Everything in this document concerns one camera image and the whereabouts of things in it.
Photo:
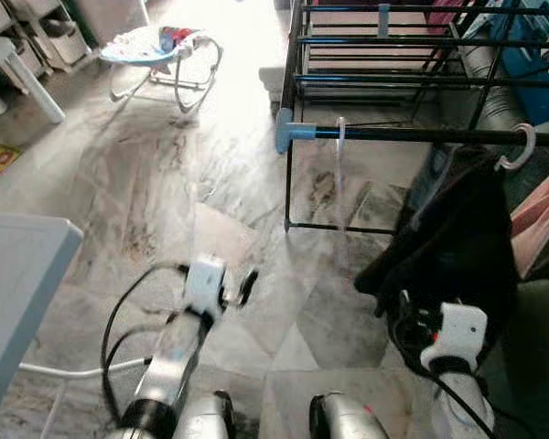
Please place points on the blue storage box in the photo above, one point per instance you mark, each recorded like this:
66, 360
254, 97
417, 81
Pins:
540, 91

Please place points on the dark green leather sofa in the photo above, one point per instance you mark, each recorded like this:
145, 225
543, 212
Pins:
540, 366

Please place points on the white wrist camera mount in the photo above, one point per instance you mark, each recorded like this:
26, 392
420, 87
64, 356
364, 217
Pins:
457, 329
206, 283

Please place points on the pale blue baby bouncer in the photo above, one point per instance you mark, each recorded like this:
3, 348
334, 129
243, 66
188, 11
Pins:
137, 48

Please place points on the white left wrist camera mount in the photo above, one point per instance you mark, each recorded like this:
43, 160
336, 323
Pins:
206, 283

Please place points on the white low platform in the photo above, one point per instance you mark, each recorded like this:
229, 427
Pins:
366, 62

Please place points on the white storage shelf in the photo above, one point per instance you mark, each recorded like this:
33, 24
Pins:
59, 41

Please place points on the silver robot leg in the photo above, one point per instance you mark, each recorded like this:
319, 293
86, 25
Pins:
206, 421
348, 422

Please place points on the silver right robot leg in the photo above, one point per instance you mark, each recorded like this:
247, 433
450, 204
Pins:
348, 422

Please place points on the silver left robot leg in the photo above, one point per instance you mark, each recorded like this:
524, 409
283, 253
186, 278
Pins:
206, 421

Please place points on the pink garment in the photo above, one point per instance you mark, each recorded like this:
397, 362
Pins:
542, 219

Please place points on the blue-grey rack corner connector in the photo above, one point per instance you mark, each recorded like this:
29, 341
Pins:
288, 133

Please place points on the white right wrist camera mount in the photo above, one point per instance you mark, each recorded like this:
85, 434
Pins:
457, 329

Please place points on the black garment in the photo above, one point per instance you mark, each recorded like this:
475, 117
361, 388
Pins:
457, 238

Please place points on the small white table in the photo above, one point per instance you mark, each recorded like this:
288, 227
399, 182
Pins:
0, 53

